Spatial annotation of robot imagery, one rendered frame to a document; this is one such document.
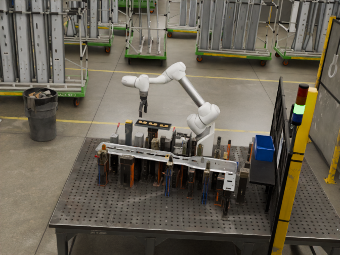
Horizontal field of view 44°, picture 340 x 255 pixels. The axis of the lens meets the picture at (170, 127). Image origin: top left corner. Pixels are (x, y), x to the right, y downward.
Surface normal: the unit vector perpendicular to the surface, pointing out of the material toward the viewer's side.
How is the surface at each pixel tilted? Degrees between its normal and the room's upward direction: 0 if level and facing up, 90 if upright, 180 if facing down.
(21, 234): 0
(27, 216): 0
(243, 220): 0
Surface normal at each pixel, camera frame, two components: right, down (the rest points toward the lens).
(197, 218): 0.06, -0.90
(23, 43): 0.09, 0.37
